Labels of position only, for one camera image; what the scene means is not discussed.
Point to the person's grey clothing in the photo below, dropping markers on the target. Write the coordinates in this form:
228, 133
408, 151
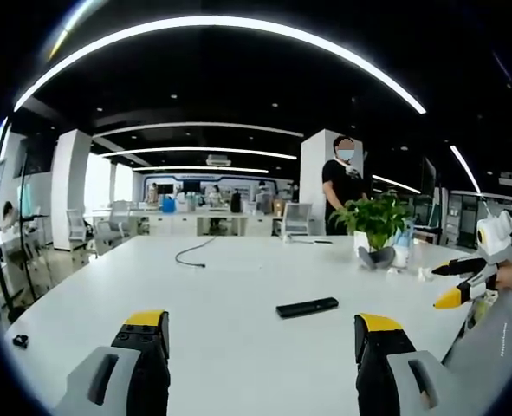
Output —
494, 346

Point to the white ceiling projector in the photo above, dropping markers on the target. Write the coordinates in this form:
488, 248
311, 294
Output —
508, 178

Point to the small black clip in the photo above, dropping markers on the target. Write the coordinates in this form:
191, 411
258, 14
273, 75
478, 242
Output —
20, 340

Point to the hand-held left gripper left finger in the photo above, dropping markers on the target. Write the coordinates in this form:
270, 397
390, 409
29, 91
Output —
121, 372

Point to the black tripod stand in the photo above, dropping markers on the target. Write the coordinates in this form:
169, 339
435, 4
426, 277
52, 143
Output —
23, 234

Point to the green potted plant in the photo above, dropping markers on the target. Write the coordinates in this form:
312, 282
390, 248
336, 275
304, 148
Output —
374, 221

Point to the white office chair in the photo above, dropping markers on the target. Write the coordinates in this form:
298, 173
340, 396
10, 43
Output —
77, 229
114, 225
298, 219

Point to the dark grey curved object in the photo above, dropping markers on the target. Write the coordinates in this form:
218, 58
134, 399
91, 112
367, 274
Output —
377, 257

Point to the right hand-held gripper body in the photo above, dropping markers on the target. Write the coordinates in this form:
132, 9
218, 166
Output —
496, 242

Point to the black flat object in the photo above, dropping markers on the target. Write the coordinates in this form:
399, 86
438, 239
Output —
315, 241

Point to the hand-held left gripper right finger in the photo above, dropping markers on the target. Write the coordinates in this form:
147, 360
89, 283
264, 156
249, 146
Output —
394, 372

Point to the black remote control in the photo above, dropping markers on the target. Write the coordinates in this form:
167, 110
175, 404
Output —
307, 306

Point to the blue bin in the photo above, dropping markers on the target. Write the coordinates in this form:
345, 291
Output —
169, 203

